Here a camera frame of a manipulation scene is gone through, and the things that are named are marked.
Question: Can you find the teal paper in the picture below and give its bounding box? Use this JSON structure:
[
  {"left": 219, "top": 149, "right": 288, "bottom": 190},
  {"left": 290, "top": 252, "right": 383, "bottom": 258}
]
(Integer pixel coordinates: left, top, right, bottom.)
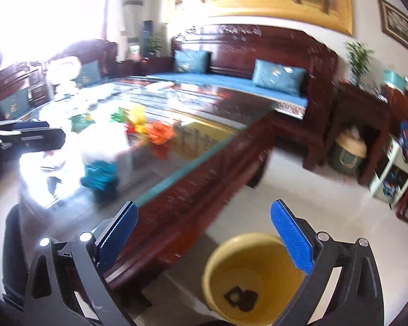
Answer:
[{"left": 80, "top": 161, "right": 119, "bottom": 197}]

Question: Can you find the white foam block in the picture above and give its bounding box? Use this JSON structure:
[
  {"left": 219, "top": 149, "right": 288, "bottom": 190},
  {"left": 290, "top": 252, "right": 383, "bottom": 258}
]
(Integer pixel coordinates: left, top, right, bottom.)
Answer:
[{"left": 78, "top": 122, "right": 141, "bottom": 172}]

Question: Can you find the green wrapper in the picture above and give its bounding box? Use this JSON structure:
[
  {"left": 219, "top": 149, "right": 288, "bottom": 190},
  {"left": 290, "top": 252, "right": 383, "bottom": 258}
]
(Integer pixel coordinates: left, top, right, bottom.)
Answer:
[{"left": 110, "top": 108, "right": 131, "bottom": 124}]

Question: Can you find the yellow plastic trash bucket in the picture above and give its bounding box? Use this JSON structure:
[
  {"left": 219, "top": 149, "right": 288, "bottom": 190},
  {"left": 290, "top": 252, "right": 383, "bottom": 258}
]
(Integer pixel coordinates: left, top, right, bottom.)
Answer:
[{"left": 202, "top": 233, "right": 305, "bottom": 325}]

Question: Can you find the white toy robot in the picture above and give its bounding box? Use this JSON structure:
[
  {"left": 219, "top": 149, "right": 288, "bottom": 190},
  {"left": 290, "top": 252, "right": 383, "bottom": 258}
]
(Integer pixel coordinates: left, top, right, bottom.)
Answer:
[{"left": 46, "top": 56, "right": 82, "bottom": 101}]

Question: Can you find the dark wooden coffee table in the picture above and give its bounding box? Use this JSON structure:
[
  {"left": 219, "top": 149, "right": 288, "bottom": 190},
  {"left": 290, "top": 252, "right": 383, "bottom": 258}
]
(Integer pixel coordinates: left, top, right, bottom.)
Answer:
[{"left": 18, "top": 78, "right": 276, "bottom": 292}]

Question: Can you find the orange crumpled paper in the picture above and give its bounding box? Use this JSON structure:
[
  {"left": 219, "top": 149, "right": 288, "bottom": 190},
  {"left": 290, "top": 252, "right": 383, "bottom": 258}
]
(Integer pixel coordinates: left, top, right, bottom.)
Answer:
[{"left": 145, "top": 121, "right": 175, "bottom": 145}]

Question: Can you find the red yellow snack wrapper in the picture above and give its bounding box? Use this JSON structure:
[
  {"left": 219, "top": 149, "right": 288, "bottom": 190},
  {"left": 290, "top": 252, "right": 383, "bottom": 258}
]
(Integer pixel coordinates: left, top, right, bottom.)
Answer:
[{"left": 125, "top": 121, "right": 149, "bottom": 136}]

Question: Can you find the white small shelf rack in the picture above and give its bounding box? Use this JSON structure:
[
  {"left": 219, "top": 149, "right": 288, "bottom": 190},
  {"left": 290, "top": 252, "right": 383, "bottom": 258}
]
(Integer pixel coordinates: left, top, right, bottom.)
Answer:
[{"left": 369, "top": 136, "right": 408, "bottom": 207}]

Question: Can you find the yellow plastic bag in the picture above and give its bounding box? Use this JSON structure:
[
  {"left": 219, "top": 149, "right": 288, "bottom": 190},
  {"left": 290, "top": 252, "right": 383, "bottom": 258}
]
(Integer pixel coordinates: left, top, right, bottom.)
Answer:
[{"left": 126, "top": 103, "right": 146, "bottom": 124}]

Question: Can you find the blue sofa seat mat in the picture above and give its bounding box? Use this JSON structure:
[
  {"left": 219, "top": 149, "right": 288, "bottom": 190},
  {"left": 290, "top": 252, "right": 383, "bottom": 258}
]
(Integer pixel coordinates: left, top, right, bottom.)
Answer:
[{"left": 149, "top": 72, "right": 308, "bottom": 120}]

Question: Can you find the dark wooden side cabinet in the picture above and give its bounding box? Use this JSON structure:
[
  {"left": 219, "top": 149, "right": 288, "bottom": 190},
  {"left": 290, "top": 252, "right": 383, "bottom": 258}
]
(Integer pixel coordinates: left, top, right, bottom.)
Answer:
[{"left": 318, "top": 82, "right": 397, "bottom": 186}]

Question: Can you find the white paper on table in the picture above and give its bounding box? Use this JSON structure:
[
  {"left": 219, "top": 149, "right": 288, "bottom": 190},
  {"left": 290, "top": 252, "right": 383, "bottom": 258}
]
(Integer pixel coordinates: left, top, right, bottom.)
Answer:
[{"left": 145, "top": 81, "right": 175, "bottom": 92}]

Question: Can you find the right blue embroidered cushion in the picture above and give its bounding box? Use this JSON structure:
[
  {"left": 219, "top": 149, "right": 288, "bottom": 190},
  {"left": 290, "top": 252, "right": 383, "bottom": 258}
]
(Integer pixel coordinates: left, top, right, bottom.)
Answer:
[{"left": 252, "top": 59, "right": 306, "bottom": 96}]

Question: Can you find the blue embroidered cushion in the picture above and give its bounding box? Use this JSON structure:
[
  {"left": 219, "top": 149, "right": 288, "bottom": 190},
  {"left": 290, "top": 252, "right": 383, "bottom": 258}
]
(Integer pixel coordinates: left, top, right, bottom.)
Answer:
[
  {"left": 252, "top": 59, "right": 306, "bottom": 96},
  {"left": 174, "top": 49, "right": 211, "bottom": 74}
]

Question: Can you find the corner potted plant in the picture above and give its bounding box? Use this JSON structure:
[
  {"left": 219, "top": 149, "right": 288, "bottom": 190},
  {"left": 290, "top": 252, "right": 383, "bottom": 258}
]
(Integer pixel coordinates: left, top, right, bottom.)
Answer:
[{"left": 147, "top": 32, "right": 162, "bottom": 57}]

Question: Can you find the teal pot on cabinet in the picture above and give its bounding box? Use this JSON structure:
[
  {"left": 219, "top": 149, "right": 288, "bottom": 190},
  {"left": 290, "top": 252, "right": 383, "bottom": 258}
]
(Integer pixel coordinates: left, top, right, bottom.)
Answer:
[{"left": 383, "top": 68, "right": 406, "bottom": 93}]

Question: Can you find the potted plant on cabinet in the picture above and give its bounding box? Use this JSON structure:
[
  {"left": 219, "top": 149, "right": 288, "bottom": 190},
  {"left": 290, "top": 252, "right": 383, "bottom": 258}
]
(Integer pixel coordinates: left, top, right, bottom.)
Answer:
[{"left": 346, "top": 41, "right": 374, "bottom": 86}]

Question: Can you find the left blue embroidered cushion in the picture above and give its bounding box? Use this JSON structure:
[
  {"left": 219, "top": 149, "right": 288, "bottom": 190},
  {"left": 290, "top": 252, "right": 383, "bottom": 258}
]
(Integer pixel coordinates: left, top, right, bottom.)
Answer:
[{"left": 174, "top": 49, "right": 211, "bottom": 74}]

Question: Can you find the dark carved wooden sofa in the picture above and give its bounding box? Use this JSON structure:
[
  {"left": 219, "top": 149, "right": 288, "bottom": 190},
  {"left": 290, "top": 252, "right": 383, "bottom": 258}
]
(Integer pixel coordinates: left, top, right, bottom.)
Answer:
[{"left": 141, "top": 24, "right": 338, "bottom": 170}]

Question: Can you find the small dark framed picture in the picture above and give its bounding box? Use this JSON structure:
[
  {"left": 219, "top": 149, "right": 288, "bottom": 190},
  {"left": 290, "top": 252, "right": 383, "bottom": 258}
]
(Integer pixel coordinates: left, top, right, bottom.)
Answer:
[{"left": 377, "top": 0, "right": 408, "bottom": 50}]

